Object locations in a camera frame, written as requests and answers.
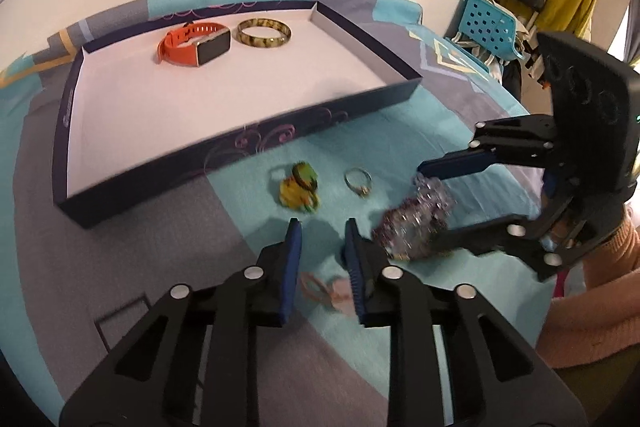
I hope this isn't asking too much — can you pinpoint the purple beaded bracelet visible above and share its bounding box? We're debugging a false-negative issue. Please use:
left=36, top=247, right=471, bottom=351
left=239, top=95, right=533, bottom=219
left=372, top=202, right=448, bottom=264

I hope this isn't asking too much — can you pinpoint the blue plastic chair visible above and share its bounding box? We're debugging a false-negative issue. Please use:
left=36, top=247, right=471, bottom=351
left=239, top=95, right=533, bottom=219
left=452, top=0, right=526, bottom=62

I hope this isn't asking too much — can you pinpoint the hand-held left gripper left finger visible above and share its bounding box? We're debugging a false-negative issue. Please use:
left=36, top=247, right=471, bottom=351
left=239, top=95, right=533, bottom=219
left=59, top=218, right=304, bottom=427

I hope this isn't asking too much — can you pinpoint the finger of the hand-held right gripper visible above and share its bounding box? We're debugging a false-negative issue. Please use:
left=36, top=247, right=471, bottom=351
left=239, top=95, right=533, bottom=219
left=417, top=114, right=560, bottom=180
left=432, top=201, right=597, bottom=283

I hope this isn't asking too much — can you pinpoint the pink hair clip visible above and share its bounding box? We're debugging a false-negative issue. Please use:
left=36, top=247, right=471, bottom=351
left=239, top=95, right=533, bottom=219
left=300, top=272, right=356, bottom=314

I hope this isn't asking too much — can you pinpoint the green brown bangle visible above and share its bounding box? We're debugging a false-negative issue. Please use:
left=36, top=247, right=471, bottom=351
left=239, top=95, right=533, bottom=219
left=236, top=18, right=292, bottom=49

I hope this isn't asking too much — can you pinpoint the person's right forearm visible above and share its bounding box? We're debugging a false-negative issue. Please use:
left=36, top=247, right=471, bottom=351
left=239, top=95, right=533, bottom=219
left=537, top=217, right=640, bottom=370

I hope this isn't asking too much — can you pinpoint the yellow green flower ring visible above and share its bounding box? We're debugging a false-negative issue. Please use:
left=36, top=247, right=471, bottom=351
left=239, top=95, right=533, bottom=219
left=278, top=181, right=306, bottom=208

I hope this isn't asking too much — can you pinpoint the green flower ring dark band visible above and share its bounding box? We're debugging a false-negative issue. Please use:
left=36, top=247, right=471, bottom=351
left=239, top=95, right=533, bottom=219
left=292, top=161, right=319, bottom=188

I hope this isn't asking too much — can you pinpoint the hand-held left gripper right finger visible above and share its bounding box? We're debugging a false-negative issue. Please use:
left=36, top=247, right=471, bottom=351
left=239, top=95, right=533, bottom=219
left=344, top=218, right=588, bottom=427

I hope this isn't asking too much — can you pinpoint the silver ring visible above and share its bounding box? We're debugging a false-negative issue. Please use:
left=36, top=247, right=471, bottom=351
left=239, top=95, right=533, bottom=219
left=344, top=168, right=372, bottom=198

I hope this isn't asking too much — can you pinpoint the dark blue shallow box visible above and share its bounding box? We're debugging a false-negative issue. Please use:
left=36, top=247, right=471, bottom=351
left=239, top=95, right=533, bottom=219
left=52, top=0, right=425, bottom=233

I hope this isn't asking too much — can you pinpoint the orange strap smartwatch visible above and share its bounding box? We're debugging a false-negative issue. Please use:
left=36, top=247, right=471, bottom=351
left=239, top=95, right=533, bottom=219
left=157, top=22, right=232, bottom=68

